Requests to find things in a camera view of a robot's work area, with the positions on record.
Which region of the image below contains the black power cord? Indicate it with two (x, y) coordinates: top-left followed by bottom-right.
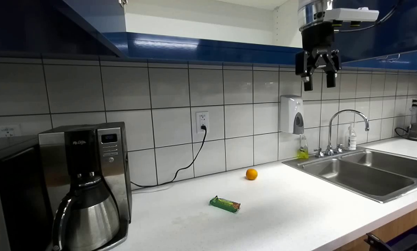
(129, 124), (209, 190)

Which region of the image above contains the white wall soap dispenser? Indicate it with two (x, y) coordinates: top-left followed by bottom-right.
(279, 95), (305, 137)

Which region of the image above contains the orange fruit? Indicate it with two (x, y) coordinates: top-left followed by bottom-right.
(244, 167), (259, 181)

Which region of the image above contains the white wall switch plate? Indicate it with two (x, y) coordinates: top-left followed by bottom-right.
(0, 123), (22, 141)

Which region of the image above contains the stainless steel double sink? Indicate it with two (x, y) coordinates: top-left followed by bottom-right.
(283, 147), (417, 204)

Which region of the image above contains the blue glossy cabinet door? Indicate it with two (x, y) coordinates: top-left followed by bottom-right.
(321, 0), (417, 73)
(0, 0), (128, 60)

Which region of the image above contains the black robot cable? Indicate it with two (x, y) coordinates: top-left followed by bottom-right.
(351, 0), (404, 34)

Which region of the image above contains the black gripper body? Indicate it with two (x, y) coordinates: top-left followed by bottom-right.
(300, 21), (339, 59)

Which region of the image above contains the green dish soap bottle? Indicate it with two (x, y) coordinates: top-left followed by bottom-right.
(295, 135), (311, 163)

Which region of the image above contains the white wall power outlet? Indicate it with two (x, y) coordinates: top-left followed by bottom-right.
(194, 110), (210, 135)

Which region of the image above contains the green granola bar packet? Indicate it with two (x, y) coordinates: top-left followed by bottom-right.
(208, 194), (242, 215)

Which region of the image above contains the white open wall cabinet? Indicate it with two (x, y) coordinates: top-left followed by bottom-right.
(102, 0), (325, 67)

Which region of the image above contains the dark blue bulky object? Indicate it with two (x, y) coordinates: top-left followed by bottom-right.
(364, 222), (417, 251)

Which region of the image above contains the chrome gooseneck faucet spout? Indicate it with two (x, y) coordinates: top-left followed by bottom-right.
(326, 108), (371, 156)

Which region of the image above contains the steel coffee carafe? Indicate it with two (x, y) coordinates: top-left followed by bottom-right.
(49, 172), (124, 251)

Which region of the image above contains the black steel coffee maker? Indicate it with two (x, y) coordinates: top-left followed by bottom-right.
(37, 121), (134, 250)

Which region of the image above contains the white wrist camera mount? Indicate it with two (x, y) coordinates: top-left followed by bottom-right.
(298, 7), (381, 34)

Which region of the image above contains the small white bottle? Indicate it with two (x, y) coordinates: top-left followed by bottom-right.
(347, 124), (358, 152)

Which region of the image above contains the wooden base cabinet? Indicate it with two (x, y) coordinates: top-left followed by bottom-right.
(334, 201), (417, 251)

